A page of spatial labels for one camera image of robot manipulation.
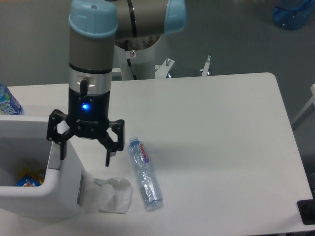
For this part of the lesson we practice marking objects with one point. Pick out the crumpled white tissue paper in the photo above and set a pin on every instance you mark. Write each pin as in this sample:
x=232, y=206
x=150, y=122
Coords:
x=115, y=195

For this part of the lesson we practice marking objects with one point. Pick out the white metal base frame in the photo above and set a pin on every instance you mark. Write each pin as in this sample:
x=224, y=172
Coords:
x=163, y=71

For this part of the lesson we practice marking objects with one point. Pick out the black device at edge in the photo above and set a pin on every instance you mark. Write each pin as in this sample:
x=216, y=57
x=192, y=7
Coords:
x=307, y=211

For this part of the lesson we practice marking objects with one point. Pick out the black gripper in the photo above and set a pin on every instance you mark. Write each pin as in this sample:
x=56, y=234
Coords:
x=87, y=118

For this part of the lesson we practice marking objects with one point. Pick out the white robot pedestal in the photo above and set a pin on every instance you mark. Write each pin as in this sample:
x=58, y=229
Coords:
x=136, y=57

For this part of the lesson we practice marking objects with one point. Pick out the clear plastic water bottle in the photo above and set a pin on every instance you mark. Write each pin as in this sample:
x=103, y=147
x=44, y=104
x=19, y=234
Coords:
x=145, y=175

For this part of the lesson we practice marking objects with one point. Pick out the white furniture leg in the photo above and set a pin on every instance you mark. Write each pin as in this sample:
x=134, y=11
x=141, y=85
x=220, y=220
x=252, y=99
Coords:
x=305, y=111

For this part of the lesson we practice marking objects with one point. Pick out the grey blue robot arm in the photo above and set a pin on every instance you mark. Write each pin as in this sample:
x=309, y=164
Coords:
x=95, y=27

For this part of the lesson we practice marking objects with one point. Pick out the blue labelled bottle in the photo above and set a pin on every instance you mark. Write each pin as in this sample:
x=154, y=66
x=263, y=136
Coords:
x=9, y=105

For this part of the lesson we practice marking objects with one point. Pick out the white trash can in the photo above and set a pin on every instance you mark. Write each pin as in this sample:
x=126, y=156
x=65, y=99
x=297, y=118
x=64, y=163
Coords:
x=24, y=147

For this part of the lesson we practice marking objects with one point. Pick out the colourful snack wrapper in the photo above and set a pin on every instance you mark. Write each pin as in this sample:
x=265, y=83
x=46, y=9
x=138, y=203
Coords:
x=29, y=178

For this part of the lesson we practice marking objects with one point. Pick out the blue water jug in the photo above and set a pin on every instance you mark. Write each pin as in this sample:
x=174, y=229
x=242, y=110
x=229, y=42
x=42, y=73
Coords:
x=292, y=14

